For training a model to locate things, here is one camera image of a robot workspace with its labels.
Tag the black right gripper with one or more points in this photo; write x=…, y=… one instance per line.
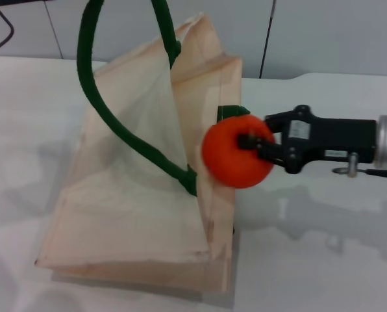
x=330, y=139

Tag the orange fruit with stem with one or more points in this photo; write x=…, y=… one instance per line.
x=221, y=159

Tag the thin black vertical pole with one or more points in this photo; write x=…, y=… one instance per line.
x=267, y=39

